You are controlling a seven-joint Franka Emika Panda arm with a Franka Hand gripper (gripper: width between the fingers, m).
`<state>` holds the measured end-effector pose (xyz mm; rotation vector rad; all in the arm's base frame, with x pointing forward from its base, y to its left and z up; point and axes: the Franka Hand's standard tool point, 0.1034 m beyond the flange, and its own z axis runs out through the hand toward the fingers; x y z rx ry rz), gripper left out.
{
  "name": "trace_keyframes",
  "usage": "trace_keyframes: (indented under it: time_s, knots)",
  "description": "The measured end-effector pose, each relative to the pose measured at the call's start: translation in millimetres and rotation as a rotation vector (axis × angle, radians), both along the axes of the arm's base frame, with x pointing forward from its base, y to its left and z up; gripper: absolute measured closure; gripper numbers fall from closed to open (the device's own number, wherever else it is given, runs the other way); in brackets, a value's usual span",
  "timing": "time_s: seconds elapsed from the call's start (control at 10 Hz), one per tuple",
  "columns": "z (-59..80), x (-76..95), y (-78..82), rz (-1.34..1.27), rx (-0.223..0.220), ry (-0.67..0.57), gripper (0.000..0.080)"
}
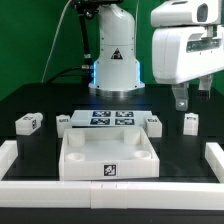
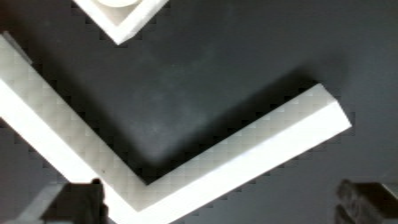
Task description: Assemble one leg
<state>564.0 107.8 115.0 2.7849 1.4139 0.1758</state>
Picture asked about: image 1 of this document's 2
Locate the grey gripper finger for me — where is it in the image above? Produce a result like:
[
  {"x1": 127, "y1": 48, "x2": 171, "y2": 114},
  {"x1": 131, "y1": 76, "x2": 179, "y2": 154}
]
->
[
  {"x1": 172, "y1": 83, "x2": 189, "y2": 111},
  {"x1": 198, "y1": 75, "x2": 213, "y2": 99}
]

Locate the white square table top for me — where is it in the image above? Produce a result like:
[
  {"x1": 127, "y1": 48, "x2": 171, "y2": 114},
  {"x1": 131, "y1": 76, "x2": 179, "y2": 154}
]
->
[{"x1": 59, "y1": 127, "x2": 160, "y2": 181}]

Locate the black cable bundle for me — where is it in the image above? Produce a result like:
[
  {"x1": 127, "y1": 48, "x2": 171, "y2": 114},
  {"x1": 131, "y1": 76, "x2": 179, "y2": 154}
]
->
[{"x1": 46, "y1": 4, "x2": 95, "y2": 84}]

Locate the white cable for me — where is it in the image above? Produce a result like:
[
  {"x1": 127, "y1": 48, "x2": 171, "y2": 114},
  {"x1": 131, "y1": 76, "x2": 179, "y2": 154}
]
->
[{"x1": 40, "y1": 0, "x2": 73, "y2": 84}]

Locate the white u-shaped fence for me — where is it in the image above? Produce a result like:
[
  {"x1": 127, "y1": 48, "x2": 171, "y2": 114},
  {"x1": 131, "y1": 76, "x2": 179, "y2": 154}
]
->
[{"x1": 0, "y1": 141, "x2": 224, "y2": 211}]

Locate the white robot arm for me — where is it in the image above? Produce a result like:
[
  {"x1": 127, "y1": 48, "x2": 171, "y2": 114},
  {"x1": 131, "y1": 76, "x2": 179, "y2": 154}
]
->
[{"x1": 72, "y1": 0, "x2": 224, "y2": 111}]

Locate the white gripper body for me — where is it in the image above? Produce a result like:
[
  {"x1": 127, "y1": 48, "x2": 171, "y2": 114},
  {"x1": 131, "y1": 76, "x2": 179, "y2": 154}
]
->
[{"x1": 152, "y1": 26, "x2": 224, "y2": 85}]

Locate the white plate with tags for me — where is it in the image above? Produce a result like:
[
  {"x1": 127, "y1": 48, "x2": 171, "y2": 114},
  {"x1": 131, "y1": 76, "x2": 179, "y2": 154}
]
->
[{"x1": 71, "y1": 110, "x2": 152, "y2": 127}]

